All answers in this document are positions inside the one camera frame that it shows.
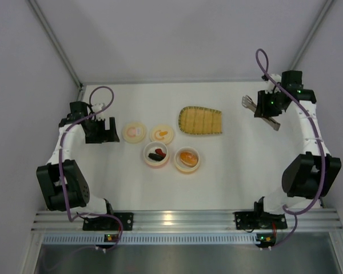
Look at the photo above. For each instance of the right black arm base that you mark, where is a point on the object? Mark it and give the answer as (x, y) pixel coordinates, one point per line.
(258, 218)

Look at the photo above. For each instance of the sesame bun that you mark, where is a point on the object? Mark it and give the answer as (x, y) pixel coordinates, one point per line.
(188, 159)

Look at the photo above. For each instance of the orange lunch box bowl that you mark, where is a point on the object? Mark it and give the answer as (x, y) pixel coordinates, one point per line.
(183, 168)

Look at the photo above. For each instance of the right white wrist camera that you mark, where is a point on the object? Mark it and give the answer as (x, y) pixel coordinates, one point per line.
(270, 86)

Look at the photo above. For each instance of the pink lunch box bowl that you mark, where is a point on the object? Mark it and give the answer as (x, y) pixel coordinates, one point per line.
(150, 148)

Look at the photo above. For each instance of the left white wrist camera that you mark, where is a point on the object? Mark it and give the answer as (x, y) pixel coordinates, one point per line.
(98, 109)

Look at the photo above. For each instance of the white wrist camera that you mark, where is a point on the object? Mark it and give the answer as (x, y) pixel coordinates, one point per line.
(98, 109)
(270, 86)

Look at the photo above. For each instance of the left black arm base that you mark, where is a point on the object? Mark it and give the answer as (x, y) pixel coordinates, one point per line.
(104, 223)

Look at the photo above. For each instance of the bamboo woven tray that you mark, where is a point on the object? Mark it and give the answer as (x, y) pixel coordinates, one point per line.
(197, 120)

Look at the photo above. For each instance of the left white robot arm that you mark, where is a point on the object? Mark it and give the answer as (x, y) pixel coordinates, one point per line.
(62, 183)

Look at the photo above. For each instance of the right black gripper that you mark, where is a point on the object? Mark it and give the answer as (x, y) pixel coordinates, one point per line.
(263, 108)

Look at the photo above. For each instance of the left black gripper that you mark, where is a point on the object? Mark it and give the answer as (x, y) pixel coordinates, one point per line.
(102, 137)

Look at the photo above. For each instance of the metal tongs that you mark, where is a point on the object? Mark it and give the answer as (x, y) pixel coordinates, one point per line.
(248, 103)

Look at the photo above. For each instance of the red sausage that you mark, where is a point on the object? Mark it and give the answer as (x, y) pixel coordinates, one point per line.
(159, 152)

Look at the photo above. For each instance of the cream lid orange handle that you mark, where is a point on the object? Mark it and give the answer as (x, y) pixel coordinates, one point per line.
(162, 133)

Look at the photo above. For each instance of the cream lid pink handle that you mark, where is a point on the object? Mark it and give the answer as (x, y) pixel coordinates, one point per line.
(134, 132)

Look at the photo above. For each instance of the black seaweed piece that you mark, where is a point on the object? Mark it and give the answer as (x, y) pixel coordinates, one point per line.
(155, 157)

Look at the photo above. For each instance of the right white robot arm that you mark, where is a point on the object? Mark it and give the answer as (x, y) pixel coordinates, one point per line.
(313, 171)

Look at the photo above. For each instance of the slotted cable duct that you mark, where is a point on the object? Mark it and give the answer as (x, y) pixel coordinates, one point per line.
(149, 238)

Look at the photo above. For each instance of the aluminium mounting rail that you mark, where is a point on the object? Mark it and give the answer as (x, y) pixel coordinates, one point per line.
(218, 221)

